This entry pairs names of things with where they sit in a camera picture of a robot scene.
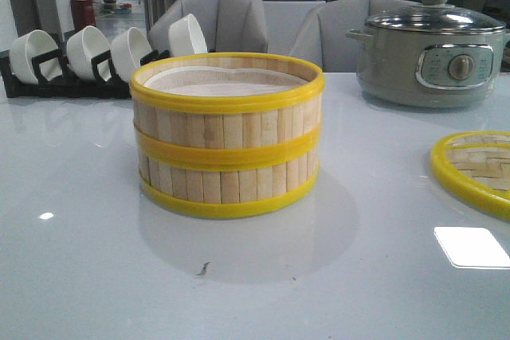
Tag woven bamboo steamer lid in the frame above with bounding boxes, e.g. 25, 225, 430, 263
430, 130, 509, 221

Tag black dish rack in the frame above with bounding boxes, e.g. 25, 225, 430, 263
0, 48, 172, 100

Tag white bowl far left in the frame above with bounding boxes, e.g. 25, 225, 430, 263
9, 29, 57, 84

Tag white bowl far right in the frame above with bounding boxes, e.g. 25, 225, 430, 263
168, 14, 208, 57

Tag grey chair left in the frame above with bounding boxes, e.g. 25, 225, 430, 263
147, 0, 269, 53

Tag bamboo steamer tray yellow rims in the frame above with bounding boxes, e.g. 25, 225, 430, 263
130, 53, 325, 175

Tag glass pot lid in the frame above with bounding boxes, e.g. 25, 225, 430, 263
365, 0, 506, 34

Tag grey chair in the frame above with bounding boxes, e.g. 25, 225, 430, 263
288, 0, 414, 72
147, 0, 269, 53

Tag grey chair right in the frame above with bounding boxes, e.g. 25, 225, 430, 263
288, 0, 414, 72

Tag white bowl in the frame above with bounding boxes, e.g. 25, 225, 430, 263
9, 29, 57, 84
168, 14, 208, 57
66, 25, 110, 81
111, 27, 152, 83

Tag grey electric cooking pot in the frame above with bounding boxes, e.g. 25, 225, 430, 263
346, 27, 509, 108

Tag red trash bin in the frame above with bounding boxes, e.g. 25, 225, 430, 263
70, 0, 96, 32

